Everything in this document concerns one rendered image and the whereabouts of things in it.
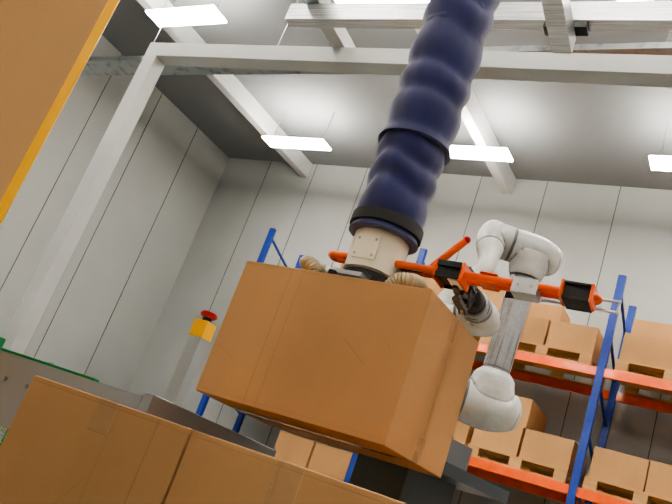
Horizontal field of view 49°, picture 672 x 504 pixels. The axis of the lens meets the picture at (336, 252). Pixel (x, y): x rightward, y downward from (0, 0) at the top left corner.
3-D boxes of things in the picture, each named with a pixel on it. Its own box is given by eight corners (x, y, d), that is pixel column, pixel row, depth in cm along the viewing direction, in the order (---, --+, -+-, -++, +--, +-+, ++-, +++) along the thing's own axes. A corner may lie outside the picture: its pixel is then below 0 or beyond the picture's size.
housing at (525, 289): (509, 290, 197) (513, 275, 198) (514, 300, 202) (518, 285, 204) (535, 294, 193) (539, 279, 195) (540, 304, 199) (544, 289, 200)
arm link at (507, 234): (482, 228, 273) (517, 240, 272) (485, 207, 288) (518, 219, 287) (469, 256, 280) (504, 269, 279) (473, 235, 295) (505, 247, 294)
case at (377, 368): (194, 390, 205) (246, 259, 217) (269, 425, 236) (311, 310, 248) (384, 445, 172) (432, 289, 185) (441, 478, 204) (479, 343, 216)
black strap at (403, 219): (337, 213, 222) (341, 201, 223) (366, 246, 240) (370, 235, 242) (405, 222, 210) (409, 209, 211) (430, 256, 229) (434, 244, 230)
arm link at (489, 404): (448, 421, 270) (506, 443, 269) (457, 417, 255) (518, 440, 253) (507, 234, 292) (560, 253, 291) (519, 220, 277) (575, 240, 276)
